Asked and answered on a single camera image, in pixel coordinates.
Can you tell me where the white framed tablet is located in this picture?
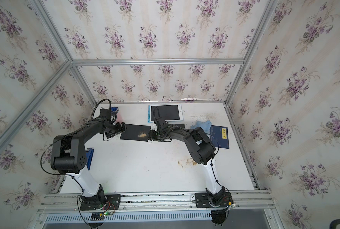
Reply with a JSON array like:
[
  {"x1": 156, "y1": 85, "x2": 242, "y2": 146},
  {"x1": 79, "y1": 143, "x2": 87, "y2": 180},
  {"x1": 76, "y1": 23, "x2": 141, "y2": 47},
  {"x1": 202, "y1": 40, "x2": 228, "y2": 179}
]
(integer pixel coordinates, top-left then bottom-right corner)
[
  {"x1": 175, "y1": 124, "x2": 185, "y2": 128},
  {"x1": 119, "y1": 124, "x2": 151, "y2": 142}
]

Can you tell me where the blue framed drawing tablet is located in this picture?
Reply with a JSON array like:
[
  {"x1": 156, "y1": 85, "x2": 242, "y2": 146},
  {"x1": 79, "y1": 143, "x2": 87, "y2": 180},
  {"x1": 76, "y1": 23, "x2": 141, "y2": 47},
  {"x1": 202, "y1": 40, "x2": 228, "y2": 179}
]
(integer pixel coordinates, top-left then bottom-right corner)
[{"x1": 148, "y1": 104, "x2": 184, "y2": 123}]

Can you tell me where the light blue microfiber cloth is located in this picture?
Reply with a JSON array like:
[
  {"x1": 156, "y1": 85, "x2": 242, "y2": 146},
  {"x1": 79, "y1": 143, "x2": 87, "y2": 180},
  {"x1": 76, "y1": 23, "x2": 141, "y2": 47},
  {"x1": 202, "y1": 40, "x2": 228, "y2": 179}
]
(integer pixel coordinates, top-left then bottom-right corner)
[{"x1": 190, "y1": 120, "x2": 212, "y2": 134}]

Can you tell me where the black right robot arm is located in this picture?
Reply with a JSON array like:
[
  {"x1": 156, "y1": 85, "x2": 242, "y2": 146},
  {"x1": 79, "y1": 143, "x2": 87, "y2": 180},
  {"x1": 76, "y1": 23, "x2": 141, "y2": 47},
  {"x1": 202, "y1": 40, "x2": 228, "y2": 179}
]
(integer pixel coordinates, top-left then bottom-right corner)
[{"x1": 147, "y1": 125, "x2": 234, "y2": 207}]

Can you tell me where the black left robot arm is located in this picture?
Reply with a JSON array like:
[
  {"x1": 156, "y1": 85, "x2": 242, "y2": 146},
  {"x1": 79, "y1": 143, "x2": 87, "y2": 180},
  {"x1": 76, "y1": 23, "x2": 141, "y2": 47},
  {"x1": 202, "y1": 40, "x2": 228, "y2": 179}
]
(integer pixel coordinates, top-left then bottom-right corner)
[{"x1": 48, "y1": 98, "x2": 126, "y2": 210}]

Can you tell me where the pink pen cup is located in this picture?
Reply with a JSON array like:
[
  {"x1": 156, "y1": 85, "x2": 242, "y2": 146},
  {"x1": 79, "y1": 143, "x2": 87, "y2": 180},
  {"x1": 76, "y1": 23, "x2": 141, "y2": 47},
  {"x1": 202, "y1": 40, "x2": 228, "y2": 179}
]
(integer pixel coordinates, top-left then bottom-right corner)
[{"x1": 115, "y1": 112, "x2": 123, "y2": 123}]

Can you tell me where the dark blue book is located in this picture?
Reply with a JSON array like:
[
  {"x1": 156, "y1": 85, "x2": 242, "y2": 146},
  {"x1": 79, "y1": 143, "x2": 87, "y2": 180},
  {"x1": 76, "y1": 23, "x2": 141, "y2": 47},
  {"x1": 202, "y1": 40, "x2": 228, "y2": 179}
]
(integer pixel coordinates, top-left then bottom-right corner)
[{"x1": 210, "y1": 125, "x2": 230, "y2": 149}]

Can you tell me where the small green circuit board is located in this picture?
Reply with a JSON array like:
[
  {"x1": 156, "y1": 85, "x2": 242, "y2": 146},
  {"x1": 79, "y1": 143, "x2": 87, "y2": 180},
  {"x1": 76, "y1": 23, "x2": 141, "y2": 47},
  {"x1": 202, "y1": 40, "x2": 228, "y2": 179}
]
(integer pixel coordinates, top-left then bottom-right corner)
[{"x1": 90, "y1": 210, "x2": 115, "y2": 221}]

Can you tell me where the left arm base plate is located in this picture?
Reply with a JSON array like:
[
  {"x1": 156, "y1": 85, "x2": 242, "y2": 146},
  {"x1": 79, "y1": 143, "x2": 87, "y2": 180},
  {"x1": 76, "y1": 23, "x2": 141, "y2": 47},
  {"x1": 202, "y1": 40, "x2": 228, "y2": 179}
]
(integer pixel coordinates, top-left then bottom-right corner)
[{"x1": 78, "y1": 194, "x2": 122, "y2": 211}]

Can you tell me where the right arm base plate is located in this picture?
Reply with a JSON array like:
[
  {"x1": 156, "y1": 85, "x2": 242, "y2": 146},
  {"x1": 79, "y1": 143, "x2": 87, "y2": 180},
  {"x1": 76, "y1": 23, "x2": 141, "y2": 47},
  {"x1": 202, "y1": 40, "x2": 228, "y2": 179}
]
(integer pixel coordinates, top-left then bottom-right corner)
[{"x1": 195, "y1": 191, "x2": 235, "y2": 209}]

